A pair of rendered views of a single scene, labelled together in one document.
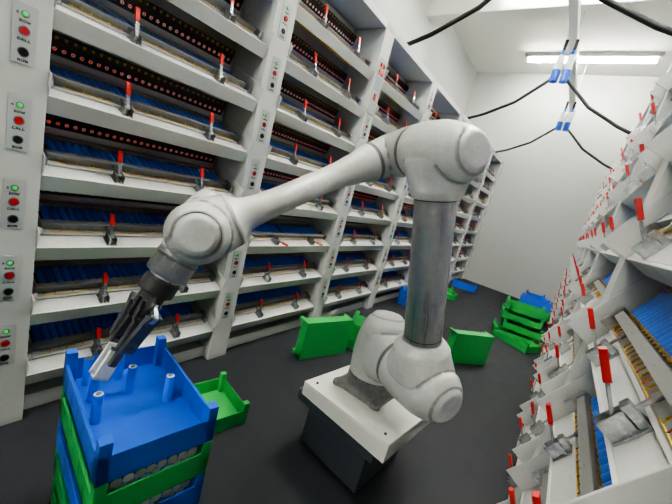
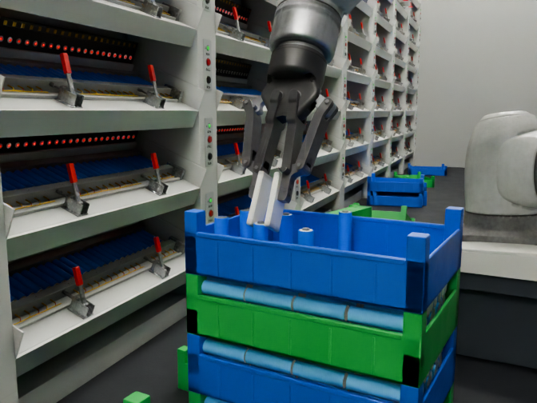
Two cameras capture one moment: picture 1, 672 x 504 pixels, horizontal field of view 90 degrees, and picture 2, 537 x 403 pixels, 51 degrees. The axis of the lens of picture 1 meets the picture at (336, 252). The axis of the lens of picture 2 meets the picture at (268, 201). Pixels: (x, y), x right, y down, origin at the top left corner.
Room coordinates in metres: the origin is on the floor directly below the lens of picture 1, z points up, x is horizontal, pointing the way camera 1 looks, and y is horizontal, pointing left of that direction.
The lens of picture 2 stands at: (-0.06, 0.54, 0.52)
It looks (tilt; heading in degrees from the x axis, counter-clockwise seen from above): 9 degrees down; 348
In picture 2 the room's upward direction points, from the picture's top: straight up
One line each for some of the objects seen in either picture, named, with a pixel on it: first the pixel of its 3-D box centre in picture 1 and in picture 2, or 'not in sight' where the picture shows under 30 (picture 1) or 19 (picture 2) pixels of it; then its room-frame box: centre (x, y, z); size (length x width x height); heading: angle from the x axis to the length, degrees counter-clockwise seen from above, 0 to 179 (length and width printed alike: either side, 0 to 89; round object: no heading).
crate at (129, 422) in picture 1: (137, 393); (326, 240); (0.61, 0.32, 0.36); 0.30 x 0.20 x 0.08; 49
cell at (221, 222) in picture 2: (87, 371); (221, 241); (0.64, 0.45, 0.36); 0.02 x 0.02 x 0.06
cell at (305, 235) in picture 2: (96, 407); (305, 255); (0.55, 0.37, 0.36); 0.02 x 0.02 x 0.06
